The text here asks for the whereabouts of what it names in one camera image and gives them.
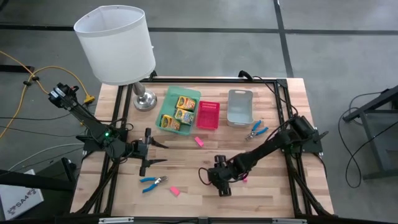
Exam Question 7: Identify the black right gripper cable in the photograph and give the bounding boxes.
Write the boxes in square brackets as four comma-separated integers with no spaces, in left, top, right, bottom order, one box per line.
[198,167,249,187]

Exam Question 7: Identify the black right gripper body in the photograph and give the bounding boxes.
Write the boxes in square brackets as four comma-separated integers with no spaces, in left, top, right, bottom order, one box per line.
[206,164,234,198]

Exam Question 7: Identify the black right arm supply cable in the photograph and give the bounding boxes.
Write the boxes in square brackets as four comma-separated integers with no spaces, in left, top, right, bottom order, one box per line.
[238,70,299,116]

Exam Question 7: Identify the green plastic tray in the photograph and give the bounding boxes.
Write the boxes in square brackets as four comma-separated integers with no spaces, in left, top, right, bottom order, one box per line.
[154,86,202,137]

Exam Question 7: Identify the yellow green crayon box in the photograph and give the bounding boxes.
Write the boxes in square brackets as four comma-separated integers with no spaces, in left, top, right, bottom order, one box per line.
[159,114,182,132]
[175,96,197,112]

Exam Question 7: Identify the white shade table lamp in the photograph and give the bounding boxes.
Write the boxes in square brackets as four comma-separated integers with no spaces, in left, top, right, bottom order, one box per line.
[73,4,158,112]

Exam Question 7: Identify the grey plastic bin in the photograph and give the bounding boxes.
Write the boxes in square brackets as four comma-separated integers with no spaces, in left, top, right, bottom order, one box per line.
[226,89,254,128]

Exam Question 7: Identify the red slotted plastic basket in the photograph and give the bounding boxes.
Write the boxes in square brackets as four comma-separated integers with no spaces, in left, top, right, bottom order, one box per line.
[196,100,221,131]

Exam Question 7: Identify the plastic-wrapped crayon box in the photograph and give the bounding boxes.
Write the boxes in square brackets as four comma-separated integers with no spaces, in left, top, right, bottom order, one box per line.
[173,108,196,126]

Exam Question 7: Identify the black aluminium table frame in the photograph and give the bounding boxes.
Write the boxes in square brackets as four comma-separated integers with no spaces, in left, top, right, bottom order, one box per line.
[71,77,335,224]

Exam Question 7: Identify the blue-handled pliers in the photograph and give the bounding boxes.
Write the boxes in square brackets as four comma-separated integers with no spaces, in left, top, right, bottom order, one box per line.
[139,175,169,194]
[244,120,269,141]

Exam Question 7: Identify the black equipment stand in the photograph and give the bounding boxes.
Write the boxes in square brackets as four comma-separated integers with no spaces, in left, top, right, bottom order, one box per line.
[0,157,77,192]

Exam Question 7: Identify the silver aluminium rail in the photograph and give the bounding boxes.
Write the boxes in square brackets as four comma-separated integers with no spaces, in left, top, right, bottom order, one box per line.
[98,217,134,224]
[272,218,308,224]

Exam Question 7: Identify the black side table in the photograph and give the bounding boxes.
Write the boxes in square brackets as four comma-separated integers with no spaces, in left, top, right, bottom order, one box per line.
[341,84,398,181]

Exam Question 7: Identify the white box with black print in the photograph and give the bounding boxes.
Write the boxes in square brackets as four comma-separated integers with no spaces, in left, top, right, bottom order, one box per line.
[0,169,44,221]

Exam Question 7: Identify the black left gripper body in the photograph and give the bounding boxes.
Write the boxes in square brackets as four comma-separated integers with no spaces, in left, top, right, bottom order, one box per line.
[132,127,152,177]

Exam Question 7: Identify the thin black floor cable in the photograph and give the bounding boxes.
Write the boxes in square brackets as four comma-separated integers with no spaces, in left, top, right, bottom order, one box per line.
[0,108,82,121]
[0,125,79,138]

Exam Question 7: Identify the black looped floor cable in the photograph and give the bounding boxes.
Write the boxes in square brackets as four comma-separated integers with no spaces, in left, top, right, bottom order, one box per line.
[337,91,398,189]

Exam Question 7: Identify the black floor bar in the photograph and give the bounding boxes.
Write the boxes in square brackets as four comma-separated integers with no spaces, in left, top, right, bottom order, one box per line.
[0,64,35,74]

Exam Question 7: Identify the white floor cable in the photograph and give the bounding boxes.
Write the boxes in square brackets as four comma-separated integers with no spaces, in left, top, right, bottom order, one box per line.
[7,142,85,172]

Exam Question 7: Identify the yellow extension cable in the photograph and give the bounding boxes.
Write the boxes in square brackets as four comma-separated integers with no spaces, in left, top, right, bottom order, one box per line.
[0,50,96,140]

